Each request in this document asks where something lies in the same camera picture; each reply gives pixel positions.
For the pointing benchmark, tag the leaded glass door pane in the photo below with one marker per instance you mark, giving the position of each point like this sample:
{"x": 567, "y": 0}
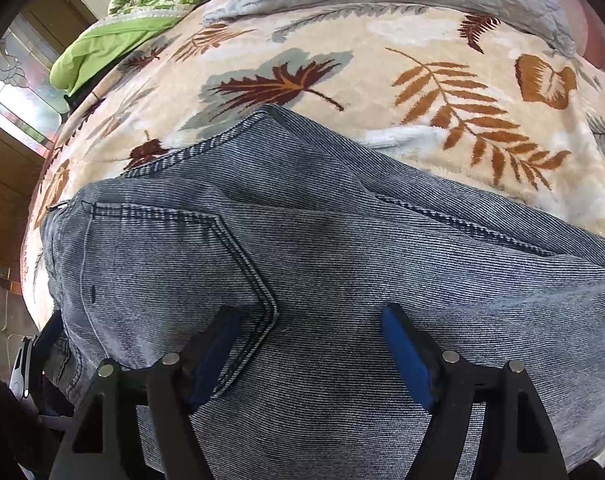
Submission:
{"x": 22, "y": 90}

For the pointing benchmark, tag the wooden door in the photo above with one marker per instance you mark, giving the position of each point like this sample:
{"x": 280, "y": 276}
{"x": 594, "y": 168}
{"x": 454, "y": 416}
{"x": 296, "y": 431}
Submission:
{"x": 7, "y": 200}

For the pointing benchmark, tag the pink bolster cushion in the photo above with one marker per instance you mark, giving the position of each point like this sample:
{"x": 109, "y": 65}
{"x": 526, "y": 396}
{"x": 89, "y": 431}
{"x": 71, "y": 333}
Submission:
{"x": 599, "y": 30}

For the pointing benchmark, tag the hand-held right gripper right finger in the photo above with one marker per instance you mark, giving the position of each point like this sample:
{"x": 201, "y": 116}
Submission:
{"x": 407, "y": 355}

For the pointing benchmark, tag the person's dark clothing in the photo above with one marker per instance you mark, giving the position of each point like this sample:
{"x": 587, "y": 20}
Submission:
{"x": 2, "y": 435}

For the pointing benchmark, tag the green patterned quilt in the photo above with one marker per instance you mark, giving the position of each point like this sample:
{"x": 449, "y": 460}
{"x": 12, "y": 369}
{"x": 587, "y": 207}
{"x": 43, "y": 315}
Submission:
{"x": 132, "y": 10}

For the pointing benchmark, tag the beige leaf print blanket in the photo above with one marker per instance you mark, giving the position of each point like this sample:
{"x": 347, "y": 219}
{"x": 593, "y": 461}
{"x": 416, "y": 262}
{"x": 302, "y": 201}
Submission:
{"x": 382, "y": 85}

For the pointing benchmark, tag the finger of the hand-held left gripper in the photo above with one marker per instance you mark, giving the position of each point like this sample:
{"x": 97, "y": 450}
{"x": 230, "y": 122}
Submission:
{"x": 47, "y": 335}

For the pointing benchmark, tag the blue denim pants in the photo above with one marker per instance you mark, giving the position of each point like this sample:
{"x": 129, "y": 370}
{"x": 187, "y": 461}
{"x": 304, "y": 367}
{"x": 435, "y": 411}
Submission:
{"x": 332, "y": 240}

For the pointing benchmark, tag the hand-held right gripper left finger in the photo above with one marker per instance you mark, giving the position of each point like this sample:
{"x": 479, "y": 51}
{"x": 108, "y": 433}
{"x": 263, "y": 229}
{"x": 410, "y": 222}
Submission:
{"x": 210, "y": 360}

